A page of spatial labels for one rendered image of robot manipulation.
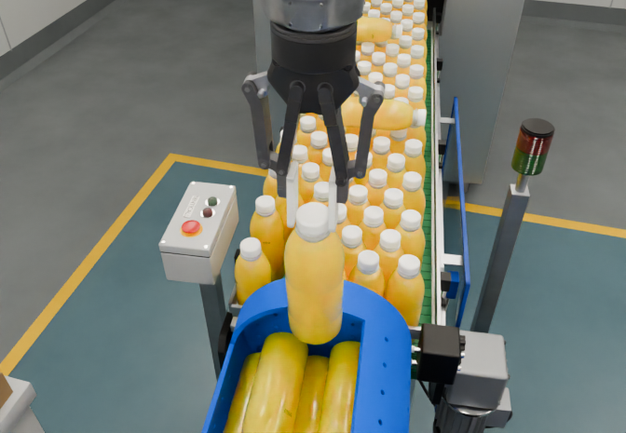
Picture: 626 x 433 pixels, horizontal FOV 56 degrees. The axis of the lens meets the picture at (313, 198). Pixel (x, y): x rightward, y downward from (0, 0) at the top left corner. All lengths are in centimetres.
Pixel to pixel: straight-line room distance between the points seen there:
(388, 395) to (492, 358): 51
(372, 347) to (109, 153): 277
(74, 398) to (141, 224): 92
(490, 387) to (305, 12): 98
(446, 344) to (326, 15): 76
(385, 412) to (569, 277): 205
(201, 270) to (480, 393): 62
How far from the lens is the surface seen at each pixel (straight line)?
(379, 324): 86
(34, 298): 274
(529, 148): 122
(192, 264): 117
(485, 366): 128
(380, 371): 82
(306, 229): 64
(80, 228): 299
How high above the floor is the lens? 188
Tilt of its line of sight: 40 degrees down
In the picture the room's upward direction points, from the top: straight up
